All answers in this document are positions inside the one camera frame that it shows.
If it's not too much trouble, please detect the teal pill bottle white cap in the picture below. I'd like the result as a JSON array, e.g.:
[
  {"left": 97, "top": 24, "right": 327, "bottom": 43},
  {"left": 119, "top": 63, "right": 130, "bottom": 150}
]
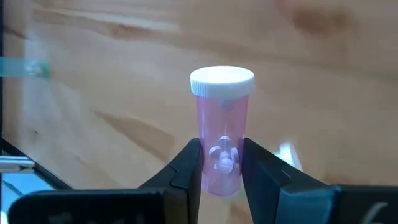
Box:
[{"left": 0, "top": 57, "right": 51, "bottom": 79}]

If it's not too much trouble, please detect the aluminium extrusion bar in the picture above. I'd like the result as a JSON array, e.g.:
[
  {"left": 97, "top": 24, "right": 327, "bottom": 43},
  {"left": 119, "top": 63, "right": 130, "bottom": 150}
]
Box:
[{"left": 0, "top": 154, "right": 36, "bottom": 174}]

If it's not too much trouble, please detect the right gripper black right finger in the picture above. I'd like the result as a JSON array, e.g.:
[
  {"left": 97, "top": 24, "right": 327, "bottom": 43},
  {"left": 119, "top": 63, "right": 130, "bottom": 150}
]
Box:
[{"left": 241, "top": 138, "right": 398, "bottom": 224}]

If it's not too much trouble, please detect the purple pill bottle white cap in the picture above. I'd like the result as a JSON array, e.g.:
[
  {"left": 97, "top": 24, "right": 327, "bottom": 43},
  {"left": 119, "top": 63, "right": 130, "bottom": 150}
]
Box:
[{"left": 189, "top": 65, "right": 256, "bottom": 197}]

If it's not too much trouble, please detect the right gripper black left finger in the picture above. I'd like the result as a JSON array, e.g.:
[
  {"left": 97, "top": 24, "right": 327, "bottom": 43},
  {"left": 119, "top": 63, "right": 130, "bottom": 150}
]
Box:
[{"left": 7, "top": 138, "right": 203, "bottom": 224}]

